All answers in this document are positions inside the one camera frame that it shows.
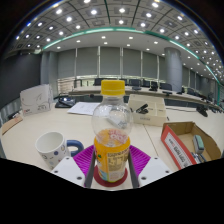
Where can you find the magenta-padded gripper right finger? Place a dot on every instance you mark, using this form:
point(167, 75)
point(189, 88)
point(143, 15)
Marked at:
point(153, 168)

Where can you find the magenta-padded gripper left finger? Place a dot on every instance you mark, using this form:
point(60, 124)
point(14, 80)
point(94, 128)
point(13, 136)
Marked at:
point(70, 168)

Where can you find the yellow-capped orange drink bottle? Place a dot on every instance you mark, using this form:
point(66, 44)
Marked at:
point(111, 153)

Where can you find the red-sided open cardboard box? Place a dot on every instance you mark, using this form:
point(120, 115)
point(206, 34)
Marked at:
point(175, 146)

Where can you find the flat round red coaster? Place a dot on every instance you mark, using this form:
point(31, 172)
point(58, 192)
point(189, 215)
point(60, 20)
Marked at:
point(100, 181)

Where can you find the grey eraser block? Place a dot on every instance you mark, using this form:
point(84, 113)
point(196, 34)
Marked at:
point(198, 144)

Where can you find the beige open box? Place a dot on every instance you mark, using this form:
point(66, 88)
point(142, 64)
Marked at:
point(155, 115)

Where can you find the white paper sheet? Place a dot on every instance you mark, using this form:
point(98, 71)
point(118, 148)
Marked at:
point(83, 108)

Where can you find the black desk device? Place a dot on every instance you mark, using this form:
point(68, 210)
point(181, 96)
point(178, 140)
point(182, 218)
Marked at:
point(65, 101)

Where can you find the brown envelope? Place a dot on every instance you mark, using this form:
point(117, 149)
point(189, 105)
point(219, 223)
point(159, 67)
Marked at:
point(11, 124)

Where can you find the white cardboard box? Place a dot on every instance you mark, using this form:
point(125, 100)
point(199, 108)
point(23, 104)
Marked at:
point(36, 100)

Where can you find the black office chairs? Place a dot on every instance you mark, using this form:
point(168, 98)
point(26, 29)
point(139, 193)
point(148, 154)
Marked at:
point(135, 82)

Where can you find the ceiling lights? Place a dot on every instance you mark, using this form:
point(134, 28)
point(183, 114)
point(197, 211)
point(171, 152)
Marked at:
point(120, 10)

